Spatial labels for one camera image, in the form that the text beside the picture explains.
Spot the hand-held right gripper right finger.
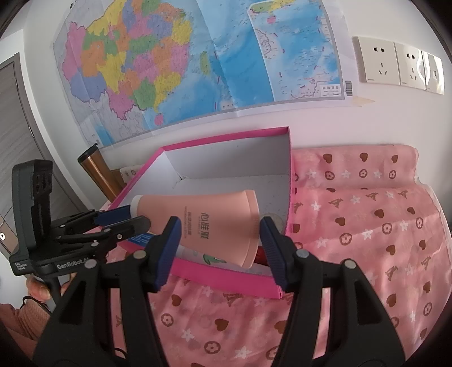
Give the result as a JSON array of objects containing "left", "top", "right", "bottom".
[{"left": 259, "top": 216, "right": 407, "bottom": 367}]

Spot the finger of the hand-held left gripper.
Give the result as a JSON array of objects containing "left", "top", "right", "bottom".
[
  {"left": 52, "top": 206, "right": 135, "bottom": 234},
  {"left": 56, "top": 215, "right": 151, "bottom": 252}
]

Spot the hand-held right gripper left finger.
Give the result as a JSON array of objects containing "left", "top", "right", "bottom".
[{"left": 32, "top": 216, "right": 182, "bottom": 367}]

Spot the white blue medicine box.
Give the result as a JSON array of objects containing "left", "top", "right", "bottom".
[{"left": 129, "top": 231, "right": 158, "bottom": 248}]

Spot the pink tube with aloe print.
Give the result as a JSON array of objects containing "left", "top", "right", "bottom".
[{"left": 175, "top": 245, "right": 274, "bottom": 278}]

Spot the large pink lotion tube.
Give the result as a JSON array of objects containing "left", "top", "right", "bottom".
[{"left": 130, "top": 189, "right": 261, "bottom": 269}]

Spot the pink cardboard box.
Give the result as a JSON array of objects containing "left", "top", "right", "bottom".
[{"left": 95, "top": 126, "right": 295, "bottom": 300}]

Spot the person's left hand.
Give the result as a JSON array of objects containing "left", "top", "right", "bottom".
[{"left": 26, "top": 274, "right": 73, "bottom": 302}]

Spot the copper thermos tumbler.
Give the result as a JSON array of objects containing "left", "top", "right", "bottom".
[{"left": 78, "top": 143, "right": 119, "bottom": 203}]

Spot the grey door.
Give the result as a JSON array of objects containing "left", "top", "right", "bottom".
[{"left": 0, "top": 53, "right": 83, "bottom": 255}]

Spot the pink printed blanket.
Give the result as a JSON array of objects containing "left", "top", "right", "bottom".
[{"left": 106, "top": 143, "right": 452, "bottom": 367}]

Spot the colourful wall map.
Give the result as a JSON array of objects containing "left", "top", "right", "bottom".
[{"left": 53, "top": 0, "right": 355, "bottom": 147}]

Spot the white wall socket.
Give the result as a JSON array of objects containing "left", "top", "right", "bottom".
[
  {"left": 353, "top": 35, "right": 401, "bottom": 85},
  {"left": 394, "top": 42, "right": 429, "bottom": 90},
  {"left": 422, "top": 51, "right": 445, "bottom": 95}
]

